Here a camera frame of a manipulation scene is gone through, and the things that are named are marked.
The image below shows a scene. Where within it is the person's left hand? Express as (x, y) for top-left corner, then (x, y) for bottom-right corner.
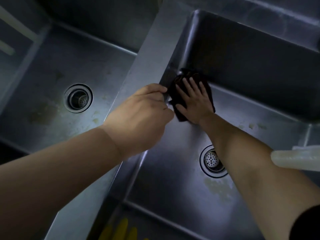
(102, 83), (175, 160)

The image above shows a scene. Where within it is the person's right hand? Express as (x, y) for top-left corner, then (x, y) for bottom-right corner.
(175, 77), (215, 125)

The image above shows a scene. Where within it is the dark cleaning cloth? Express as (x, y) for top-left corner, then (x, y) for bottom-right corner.
(167, 68), (216, 122)

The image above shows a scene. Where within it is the stainless steel sink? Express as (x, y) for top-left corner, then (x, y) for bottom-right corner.
(87, 8), (320, 240)
(0, 0), (160, 160)

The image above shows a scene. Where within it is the person's left forearm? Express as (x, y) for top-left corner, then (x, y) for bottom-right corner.
(0, 126), (123, 240)

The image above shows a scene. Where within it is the person's right forearm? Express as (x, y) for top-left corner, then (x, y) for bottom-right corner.
(200, 112), (320, 240)

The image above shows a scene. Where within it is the round metal drain strainer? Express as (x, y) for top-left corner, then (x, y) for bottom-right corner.
(199, 144), (228, 178)
(64, 83), (93, 114)

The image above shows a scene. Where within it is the yellow rubber glove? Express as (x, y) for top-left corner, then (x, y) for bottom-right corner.
(99, 217), (148, 240)

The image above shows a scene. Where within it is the cream faucet hose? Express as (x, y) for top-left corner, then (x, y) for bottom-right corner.
(0, 6), (38, 42)
(0, 40), (16, 56)
(271, 145), (320, 172)

